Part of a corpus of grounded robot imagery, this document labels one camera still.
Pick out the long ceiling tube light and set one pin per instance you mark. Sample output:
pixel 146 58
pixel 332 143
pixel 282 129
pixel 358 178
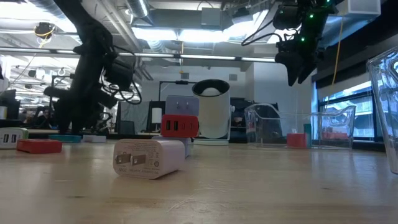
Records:
pixel 202 57

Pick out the white cylinder lamp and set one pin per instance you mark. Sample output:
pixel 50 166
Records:
pixel 156 115

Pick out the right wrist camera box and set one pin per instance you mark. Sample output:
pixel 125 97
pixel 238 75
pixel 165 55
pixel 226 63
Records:
pixel 286 17

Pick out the black rig frame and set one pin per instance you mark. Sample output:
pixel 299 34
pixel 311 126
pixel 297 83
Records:
pixel 182 82

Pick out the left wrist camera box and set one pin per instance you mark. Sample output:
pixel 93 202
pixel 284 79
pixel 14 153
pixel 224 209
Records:
pixel 119 74

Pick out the lavender wall charger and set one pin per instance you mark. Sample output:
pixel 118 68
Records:
pixel 182 105

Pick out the white ball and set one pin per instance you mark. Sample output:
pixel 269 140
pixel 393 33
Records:
pixel 211 91

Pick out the green and white wall charger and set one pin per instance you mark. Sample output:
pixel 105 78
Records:
pixel 12 137

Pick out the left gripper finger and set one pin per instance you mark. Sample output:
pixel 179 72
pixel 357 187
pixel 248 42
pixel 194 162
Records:
pixel 90 118
pixel 66 118

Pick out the black aluminium table frame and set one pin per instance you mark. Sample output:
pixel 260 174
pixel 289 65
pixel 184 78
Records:
pixel 130 136

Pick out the grey cloth board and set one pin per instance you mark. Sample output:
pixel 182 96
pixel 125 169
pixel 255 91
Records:
pixel 133 115

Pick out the clear plastic bin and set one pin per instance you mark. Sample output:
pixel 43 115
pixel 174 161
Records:
pixel 342 124
pixel 387 109

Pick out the red small case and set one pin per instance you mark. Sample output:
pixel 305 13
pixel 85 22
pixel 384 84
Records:
pixel 296 140
pixel 38 146

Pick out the white cylinder container black rim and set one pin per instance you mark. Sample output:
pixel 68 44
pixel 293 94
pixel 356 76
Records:
pixel 214 118

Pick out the person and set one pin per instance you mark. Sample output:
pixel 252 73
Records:
pixel 46 116

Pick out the grey ceiling box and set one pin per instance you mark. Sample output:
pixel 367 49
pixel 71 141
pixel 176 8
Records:
pixel 211 17

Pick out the red multiport wall charger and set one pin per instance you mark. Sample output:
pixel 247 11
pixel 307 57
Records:
pixel 180 126

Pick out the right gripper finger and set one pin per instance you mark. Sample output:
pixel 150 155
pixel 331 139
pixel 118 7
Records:
pixel 294 73
pixel 308 69

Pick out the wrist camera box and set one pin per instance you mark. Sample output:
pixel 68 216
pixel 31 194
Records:
pixel 119 74
pixel 286 17

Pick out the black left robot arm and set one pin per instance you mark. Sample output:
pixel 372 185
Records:
pixel 90 37

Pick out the white wall charger foreground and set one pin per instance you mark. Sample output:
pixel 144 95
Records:
pixel 149 158

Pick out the white small case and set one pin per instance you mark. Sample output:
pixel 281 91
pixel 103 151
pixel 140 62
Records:
pixel 94 138

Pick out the black box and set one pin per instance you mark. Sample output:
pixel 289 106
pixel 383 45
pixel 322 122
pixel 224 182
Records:
pixel 126 127

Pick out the silver round air duct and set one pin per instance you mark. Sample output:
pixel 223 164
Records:
pixel 136 7

